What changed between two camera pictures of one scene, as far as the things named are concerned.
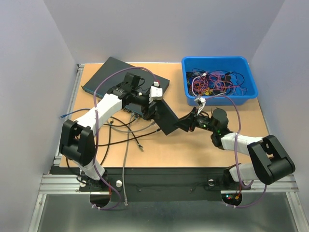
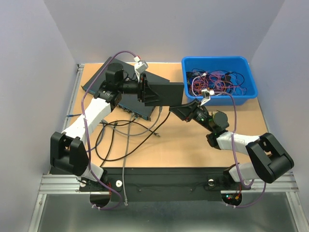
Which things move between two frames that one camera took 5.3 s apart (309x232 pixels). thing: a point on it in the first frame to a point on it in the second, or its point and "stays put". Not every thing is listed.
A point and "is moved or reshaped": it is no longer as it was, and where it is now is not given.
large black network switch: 112,74 stays put
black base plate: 161,183 stays put
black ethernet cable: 157,130 is moved or reshaped
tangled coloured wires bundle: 201,82 stays put
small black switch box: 165,117 to 169,94
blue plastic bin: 241,64 stays put
